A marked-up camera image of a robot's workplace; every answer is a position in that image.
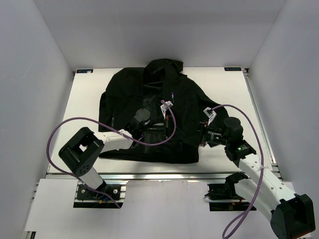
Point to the black jacket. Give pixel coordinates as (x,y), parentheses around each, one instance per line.
(135,88)

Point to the blue table label left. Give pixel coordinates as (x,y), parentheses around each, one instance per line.
(84,71)

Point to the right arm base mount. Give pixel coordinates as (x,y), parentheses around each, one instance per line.
(222,197)

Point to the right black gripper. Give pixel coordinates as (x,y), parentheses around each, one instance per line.
(203,133)

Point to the blue table label right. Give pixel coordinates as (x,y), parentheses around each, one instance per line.
(232,69)

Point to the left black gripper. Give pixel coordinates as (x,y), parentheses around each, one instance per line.
(167,126)

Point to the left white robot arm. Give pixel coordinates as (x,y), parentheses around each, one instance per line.
(83,149)

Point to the blue table label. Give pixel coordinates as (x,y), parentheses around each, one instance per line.
(232,69)
(84,71)

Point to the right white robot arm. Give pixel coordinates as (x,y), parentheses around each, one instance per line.
(291,215)

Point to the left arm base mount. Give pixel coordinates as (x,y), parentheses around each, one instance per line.
(112,198)

